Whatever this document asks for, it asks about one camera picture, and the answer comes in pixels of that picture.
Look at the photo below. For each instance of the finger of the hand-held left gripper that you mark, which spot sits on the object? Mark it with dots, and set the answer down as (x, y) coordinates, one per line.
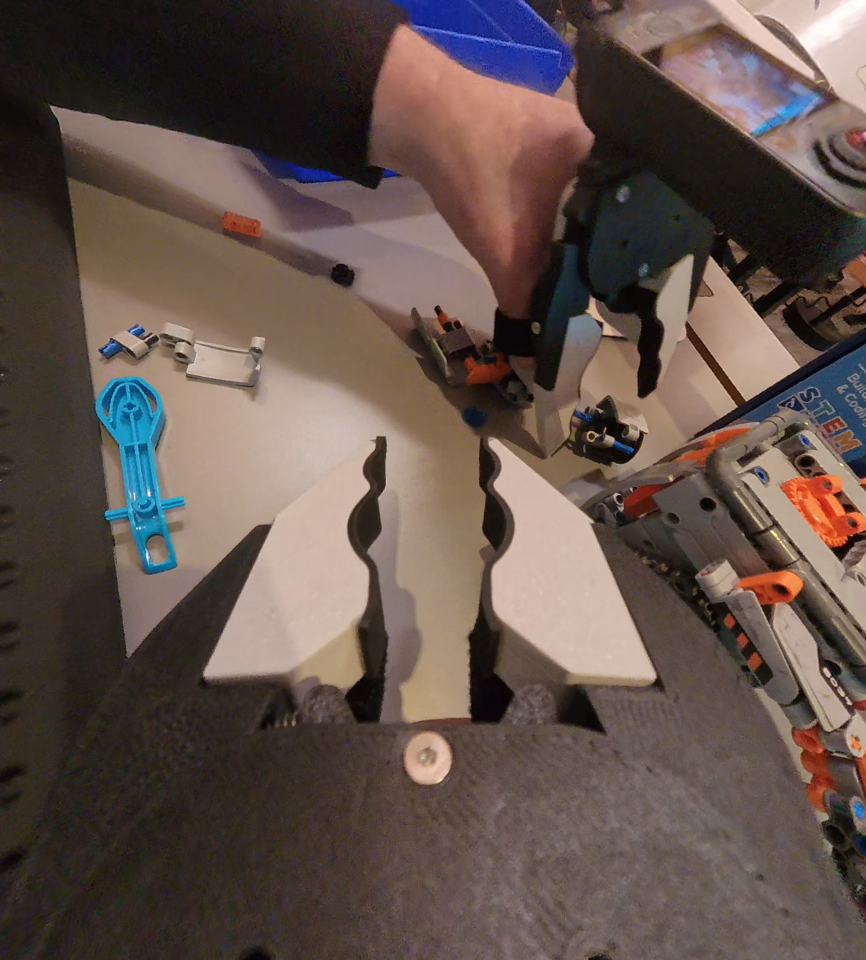
(568, 368)
(673, 315)

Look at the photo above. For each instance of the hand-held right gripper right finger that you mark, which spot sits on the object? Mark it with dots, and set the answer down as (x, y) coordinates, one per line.
(568, 608)

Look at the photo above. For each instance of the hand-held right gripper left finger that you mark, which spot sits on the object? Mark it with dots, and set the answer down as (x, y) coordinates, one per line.
(290, 608)

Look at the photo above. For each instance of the black wheel hub assembly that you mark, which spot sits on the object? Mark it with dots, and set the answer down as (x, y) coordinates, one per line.
(610, 432)

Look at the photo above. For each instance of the blue plastic pin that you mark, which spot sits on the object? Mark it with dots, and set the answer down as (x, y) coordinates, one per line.
(474, 413)

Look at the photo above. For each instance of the person's left forearm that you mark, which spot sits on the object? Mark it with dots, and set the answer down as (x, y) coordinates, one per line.
(178, 75)

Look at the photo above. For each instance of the person's left hand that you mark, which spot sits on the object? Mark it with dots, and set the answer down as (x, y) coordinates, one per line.
(478, 165)

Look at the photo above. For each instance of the dark grey orange block assembly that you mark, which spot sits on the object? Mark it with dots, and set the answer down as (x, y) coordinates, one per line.
(471, 360)

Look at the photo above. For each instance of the white instruction sheet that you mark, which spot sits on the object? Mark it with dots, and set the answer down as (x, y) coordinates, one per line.
(853, 53)

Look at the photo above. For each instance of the blue robot kit box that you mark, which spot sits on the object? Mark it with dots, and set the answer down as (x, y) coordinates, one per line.
(853, 390)

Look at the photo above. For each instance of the grey orange tracked toy robot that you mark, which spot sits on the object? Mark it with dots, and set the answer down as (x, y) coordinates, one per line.
(793, 600)

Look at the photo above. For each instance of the blue plastic separator tool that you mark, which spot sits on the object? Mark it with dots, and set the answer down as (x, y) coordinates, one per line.
(133, 435)

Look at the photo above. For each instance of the small black round piece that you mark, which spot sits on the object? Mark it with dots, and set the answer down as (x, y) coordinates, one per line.
(341, 275)

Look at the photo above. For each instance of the grey curved panel piece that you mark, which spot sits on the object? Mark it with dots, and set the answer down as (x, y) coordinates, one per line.
(223, 360)

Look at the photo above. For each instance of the blue plastic storage bin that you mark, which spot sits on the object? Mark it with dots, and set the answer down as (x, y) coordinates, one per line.
(493, 38)

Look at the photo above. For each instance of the black dimpled mat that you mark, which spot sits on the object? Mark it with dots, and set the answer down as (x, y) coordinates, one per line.
(20, 525)

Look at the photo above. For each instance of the small grey blue pin connector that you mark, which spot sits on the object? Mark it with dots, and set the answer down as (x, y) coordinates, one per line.
(130, 342)

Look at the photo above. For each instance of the small orange connector brick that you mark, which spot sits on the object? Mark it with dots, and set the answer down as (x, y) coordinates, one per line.
(241, 225)

